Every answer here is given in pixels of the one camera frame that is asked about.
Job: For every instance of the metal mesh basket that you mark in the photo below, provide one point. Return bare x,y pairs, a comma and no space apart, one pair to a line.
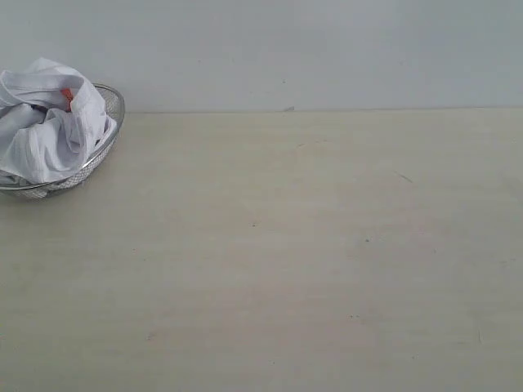
115,108

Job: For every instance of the white printed t-shirt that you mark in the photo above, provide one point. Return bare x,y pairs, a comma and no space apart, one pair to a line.
53,119

